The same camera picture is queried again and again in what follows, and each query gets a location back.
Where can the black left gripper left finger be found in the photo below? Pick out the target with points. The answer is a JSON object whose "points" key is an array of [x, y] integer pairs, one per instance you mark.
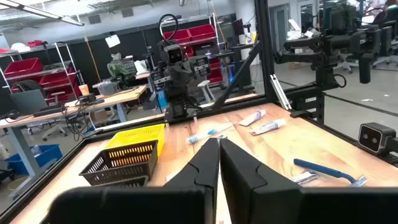
{"points": [[208, 174]]}

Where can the office chair base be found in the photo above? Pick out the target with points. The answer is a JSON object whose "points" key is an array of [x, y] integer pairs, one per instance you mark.
{"points": [[54, 130]]}

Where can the blue toothbrush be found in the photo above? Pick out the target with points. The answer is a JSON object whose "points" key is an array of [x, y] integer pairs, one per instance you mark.
{"points": [[205, 133]]}

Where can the silver aluminium bracket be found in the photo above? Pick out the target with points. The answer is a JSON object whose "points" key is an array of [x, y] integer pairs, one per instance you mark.
{"points": [[280, 91]]}

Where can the wrapped metal nail clipper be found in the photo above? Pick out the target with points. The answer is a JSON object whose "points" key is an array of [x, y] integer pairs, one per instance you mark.
{"points": [[303, 177]]}

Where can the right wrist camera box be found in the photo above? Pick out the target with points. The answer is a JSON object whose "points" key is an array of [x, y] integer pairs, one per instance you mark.
{"points": [[174, 54]]}

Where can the yellow plastic basket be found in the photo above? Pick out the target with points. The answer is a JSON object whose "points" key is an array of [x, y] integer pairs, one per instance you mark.
{"points": [[136, 137]]}

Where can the long ceiling light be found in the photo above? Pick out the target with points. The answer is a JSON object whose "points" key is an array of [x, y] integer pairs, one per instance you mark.
{"points": [[40, 12]]}

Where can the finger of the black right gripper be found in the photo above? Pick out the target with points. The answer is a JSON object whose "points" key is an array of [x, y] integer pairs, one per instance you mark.
{"points": [[202, 66], [159, 77]]}

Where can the green bag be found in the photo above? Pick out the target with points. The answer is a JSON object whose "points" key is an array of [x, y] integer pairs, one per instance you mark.
{"points": [[121, 71]]}

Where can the blue plastic bin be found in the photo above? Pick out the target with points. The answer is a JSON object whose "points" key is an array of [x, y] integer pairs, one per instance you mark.
{"points": [[46, 155]]}

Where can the grey container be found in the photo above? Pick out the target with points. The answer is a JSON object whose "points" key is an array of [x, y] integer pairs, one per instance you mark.
{"points": [[107, 87]]}

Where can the grey laptop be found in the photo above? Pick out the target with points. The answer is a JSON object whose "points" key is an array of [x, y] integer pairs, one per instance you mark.
{"points": [[29, 101]]}

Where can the wooden desk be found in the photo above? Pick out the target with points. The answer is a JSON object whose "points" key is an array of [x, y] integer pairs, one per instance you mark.
{"points": [[109, 98]]}

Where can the white travel toothpaste tube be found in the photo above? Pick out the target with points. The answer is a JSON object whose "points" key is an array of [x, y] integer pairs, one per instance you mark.
{"points": [[267, 127], [252, 117]]}

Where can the grey table-level camera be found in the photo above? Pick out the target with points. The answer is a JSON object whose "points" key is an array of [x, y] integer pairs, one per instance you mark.
{"points": [[373, 138]]}

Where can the black plastic basket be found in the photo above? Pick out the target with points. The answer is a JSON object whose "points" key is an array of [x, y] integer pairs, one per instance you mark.
{"points": [[130, 182], [124, 161]]}

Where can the orange cup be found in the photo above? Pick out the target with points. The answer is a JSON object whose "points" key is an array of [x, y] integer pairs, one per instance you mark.
{"points": [[84, 89]]}

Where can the white paper sheet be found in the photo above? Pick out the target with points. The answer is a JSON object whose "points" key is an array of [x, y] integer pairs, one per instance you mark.
{"points": [[112, 40]]}

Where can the blue disposable razor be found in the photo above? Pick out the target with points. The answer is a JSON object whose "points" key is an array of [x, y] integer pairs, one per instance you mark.
{"points": [[323, 169]]}

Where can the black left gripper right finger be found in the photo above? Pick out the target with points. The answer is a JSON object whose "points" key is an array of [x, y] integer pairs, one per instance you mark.
{"points": [[242, 186]]}

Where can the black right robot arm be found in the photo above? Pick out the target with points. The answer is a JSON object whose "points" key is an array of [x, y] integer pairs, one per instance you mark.
{"points": [[177, 105]]}

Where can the small red storage bin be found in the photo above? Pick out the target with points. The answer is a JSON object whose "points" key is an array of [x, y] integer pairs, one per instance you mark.
{"points": [[34, 43]]}

